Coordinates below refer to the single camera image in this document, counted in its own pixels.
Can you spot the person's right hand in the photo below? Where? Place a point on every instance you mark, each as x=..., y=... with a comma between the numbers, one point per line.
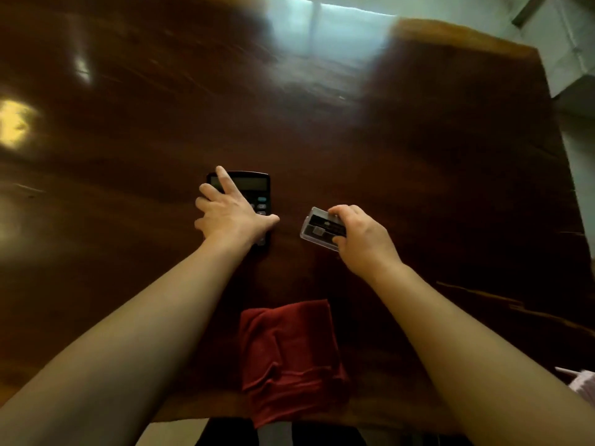
x=367, y=243

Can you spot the red folded cloth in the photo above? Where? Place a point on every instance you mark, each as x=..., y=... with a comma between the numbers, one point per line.
x=290, y=357

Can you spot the person's left forearm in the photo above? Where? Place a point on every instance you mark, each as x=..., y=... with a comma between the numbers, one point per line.
x=125, y=348

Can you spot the person's right thumb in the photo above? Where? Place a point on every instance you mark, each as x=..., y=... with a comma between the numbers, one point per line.
x=340, y=243

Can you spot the card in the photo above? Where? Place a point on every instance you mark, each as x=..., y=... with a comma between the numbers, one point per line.
x=317, y=228

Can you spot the person's left middle finger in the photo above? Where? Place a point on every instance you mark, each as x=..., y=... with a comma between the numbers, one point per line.
x=210, y=191

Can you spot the black calculator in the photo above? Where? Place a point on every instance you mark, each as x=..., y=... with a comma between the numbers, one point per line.
x=256, y=186

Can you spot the person's left hand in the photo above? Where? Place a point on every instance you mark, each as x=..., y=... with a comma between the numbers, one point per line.
x=230, y=217

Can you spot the person's left thumb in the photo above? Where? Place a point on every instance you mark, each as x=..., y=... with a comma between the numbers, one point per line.
x=267, y=221

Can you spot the person's right forearm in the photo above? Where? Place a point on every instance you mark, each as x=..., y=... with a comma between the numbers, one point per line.
x=469, y=366

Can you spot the person's left little finger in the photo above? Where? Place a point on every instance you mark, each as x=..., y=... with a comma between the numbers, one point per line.
x=201, y=223

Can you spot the white cabinet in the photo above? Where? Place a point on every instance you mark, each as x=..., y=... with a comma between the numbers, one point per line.
x=565, y=37

